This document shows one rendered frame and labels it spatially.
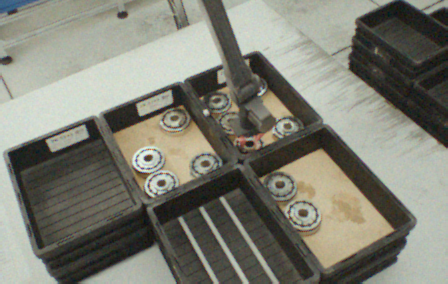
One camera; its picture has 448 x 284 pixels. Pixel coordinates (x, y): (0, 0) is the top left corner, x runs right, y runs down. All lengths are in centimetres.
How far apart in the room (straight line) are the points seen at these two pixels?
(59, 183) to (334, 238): 84
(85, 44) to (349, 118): 208
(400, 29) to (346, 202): 136
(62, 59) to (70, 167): 182
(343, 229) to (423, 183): 41
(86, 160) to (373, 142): 98
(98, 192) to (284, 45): 104
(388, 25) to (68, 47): 201
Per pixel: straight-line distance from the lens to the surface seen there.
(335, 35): 335
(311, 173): 152
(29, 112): 204
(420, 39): 262
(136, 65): 210
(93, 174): 159
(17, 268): 165
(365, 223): 145
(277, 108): 169
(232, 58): 125
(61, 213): 154
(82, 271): 152
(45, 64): 338
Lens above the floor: 206
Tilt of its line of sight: 50 degrees down
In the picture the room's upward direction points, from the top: 4 degrees counter-clockwise
